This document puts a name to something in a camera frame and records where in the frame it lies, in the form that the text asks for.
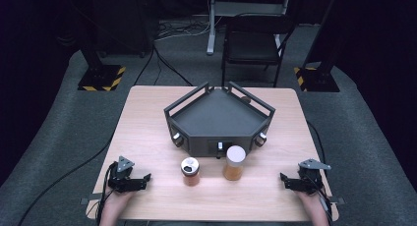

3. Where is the bundle of floor cables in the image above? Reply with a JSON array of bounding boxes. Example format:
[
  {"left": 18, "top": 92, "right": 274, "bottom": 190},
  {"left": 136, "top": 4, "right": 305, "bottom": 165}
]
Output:
[{"left": 154, "top": 19, "right": 211, "bottom": 42}]

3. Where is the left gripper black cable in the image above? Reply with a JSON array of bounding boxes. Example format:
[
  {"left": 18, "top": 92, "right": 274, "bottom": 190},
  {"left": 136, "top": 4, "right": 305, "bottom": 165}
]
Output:
[{"left": 95, "top": 161, "right": 118, "bottom": 226}]

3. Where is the black folding chair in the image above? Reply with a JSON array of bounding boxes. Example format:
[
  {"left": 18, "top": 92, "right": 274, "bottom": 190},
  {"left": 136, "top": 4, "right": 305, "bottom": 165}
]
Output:
[{"left": 220, "top": 12, "right": 298, "bottom": 88}]

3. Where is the person's left hand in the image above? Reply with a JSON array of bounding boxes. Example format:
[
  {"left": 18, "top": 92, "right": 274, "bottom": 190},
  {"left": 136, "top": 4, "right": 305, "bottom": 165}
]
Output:
[{"left": 105, "top": 186, "right": 140, "bottom": 208}]

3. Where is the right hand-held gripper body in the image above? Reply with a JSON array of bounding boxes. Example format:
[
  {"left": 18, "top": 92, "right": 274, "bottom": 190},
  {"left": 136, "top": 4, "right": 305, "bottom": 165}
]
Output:
[{"left": 296, "top": 158, "right": 332, "bottom": 195}]

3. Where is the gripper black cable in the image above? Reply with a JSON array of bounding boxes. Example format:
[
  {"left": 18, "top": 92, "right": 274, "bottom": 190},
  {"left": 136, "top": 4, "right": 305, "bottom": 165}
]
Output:
[
  {"left": 95, "top": 161, "right": 118, "bottom": 226},
  {"left": 304, "top": 173, "right": 334, "bottom": 226}
]

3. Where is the dark grey corner rack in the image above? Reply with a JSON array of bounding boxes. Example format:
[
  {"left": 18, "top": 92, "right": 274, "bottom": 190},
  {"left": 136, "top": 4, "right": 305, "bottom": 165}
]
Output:
[{"left": 163, "top": 81, "right": 276, "bottom": 159}]

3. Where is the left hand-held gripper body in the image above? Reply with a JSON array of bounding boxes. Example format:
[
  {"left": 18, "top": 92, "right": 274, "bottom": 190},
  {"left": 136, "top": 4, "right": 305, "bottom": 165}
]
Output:
[{"left": 107, "top": 155, "right": 140, "bottom": 193}]

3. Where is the white lid orange jar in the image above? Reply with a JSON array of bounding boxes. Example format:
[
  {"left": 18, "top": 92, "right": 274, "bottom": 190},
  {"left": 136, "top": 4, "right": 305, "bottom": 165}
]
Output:
[{"left": 222, "top": 144, "right": 247, "bottom": 182}]

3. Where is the long black floor cable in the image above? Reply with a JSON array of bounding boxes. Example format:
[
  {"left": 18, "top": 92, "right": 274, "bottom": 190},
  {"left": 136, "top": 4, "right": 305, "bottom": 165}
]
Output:
[{"left": 17, "top": 45, "right": 155, "bottom": 226}]

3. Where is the black stand with striped base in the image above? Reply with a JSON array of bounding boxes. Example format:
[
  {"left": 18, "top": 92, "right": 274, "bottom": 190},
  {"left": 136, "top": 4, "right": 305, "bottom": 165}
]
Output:
[
  {"left": 293, "top": 0, "right": 341, "bottom": 93},
  {"left": 77, "top": 19, "right": 127, "bottom": 92}
]

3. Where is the grey metal stand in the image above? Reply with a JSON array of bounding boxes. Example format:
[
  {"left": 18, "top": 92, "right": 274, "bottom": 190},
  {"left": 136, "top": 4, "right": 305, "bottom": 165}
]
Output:
[{"left": 206, "top": 0, "right": 293, "bottom": 56}]

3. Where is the dark cabinet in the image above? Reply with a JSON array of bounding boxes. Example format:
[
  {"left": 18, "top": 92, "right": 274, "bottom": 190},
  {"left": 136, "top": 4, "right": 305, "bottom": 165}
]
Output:
[{"left": 92, "top": 0, "right": 156, "bottom": 58}]

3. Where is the small red spice jar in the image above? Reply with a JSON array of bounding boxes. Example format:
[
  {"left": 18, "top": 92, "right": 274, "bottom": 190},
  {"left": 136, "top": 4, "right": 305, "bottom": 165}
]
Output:
[{"left": 180, "top": 156, "right": 202, "bottom": 188}]

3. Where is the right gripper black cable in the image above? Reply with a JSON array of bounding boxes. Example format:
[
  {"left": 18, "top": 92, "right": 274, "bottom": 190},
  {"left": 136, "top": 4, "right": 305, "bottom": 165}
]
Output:
[{"left": 304, "top": 173, "right": 334, "bottom": 226}]

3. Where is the person's right hand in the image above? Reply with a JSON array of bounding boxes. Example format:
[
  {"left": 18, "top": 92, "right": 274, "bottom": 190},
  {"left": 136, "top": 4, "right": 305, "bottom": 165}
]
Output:
[{"left": 294, "top": 188, "right": 326, "bottom": 209}]

